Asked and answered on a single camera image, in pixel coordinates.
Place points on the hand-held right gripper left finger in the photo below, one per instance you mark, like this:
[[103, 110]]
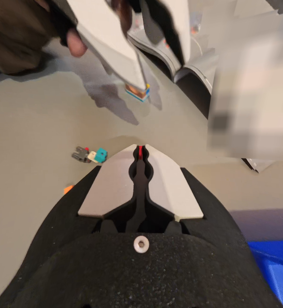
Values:
[[107, 187]]

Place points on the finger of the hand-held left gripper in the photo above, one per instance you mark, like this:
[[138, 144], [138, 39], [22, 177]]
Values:
[[183, 24], [103, 36]]

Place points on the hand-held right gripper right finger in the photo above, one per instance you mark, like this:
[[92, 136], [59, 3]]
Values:
[[175, 190]]

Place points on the small toy brick assembly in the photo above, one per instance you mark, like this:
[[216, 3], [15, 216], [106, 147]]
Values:
[[100, 155]]

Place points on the red toy pin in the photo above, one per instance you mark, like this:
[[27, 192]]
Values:
[[140, 152]]

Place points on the person's left forearm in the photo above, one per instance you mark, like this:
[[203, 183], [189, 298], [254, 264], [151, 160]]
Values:
[[16, 36]]

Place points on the person's left hand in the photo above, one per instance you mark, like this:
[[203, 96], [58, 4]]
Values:
[[76, 44]]

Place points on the small orange toy brick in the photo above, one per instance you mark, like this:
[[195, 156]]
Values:
[[68, 189]]

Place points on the grey instruction booklet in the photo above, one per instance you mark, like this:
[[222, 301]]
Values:
[[192, 72]]

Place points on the colourful toy brick build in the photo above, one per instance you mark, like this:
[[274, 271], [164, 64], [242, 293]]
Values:
[[139, 95]]

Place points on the blue plastic bin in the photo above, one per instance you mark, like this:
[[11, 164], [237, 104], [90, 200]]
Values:
[[276, 269]]

